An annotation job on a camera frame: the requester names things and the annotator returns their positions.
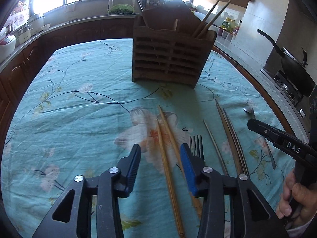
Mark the teal floral tablecloth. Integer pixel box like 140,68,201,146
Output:
1,39,294,237

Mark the steel spoon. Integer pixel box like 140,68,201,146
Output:
242,106,276,170

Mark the white cooker pot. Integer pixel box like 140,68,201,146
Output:
27,13,44,36

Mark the gas stove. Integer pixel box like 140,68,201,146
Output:
260,68,310,132

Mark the steel fork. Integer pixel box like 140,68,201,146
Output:
189,135,204,160

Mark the dark patterned chopstick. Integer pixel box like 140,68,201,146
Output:
222,108,249,176
215,100,244,175

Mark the white pink rice cooker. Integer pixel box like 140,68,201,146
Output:
0,35,16,63

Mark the right hand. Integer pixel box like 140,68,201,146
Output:
276,169,316,228

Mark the small steel cooker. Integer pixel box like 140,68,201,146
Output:
18,25,31,44

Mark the fruit poster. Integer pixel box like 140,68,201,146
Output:
4,0,30,30

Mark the black wok pan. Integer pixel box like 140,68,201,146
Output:
257,29,315,97

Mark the oil bottle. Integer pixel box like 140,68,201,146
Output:
220,18,242,35

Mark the light bamboo chopstick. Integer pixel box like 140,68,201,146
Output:
156,119,185,238

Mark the green colander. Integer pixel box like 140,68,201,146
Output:
108,4,134,15

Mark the wooden utensil holder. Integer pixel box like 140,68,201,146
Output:
132,0,217,88

